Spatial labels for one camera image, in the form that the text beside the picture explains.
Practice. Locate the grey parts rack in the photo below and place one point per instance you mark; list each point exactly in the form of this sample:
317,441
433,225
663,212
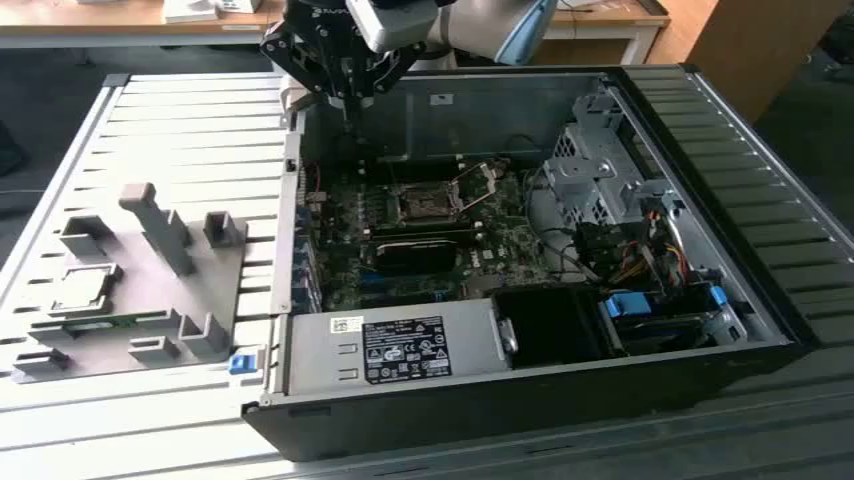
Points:
153,300

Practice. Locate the grey power supply unit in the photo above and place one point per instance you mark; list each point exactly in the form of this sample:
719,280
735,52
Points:
320,360

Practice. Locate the metal drive cage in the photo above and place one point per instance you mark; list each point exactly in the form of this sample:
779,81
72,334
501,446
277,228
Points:
580,185

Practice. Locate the plain white box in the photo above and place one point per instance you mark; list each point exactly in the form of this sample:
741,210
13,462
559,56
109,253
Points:
189,12

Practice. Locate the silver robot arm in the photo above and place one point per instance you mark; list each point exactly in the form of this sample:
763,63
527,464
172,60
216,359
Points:
467,20

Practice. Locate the hard disk in blue carrier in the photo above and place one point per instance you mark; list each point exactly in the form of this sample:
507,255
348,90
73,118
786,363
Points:
623,304

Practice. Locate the green RAM stick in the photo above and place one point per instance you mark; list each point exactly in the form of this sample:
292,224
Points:
100,324

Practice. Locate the graphics card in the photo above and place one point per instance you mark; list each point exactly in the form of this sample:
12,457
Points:
413,257

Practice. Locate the black PC case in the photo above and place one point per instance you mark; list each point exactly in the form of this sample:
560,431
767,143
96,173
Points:
467,415

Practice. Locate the blue plastic latch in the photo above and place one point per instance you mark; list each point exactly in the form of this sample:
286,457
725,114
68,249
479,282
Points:
716,295

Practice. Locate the grey case latch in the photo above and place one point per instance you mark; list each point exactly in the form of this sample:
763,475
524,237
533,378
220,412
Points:
289,100

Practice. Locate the silver CPU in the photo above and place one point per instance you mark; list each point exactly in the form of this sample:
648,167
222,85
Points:
82,289

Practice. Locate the green motherboard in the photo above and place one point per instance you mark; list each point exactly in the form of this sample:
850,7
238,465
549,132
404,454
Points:
507,240

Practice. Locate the blue plastic clip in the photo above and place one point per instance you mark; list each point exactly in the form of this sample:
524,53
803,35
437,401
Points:
241,364

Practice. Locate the wooden desk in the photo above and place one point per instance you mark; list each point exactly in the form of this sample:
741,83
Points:
100,22

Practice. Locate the dark bag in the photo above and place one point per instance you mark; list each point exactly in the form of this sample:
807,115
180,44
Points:
836,50

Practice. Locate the CPU socket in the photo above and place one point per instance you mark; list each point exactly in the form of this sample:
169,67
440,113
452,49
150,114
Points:
423,205

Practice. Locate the white box with print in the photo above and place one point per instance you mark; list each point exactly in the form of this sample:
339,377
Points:
240,5

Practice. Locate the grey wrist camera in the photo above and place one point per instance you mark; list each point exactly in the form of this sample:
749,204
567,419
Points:
393,22

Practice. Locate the wooden cabinet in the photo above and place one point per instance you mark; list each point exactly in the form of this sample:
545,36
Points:
753,50

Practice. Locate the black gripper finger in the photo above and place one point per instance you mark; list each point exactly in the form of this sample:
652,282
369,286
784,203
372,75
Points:
396,65
293,55

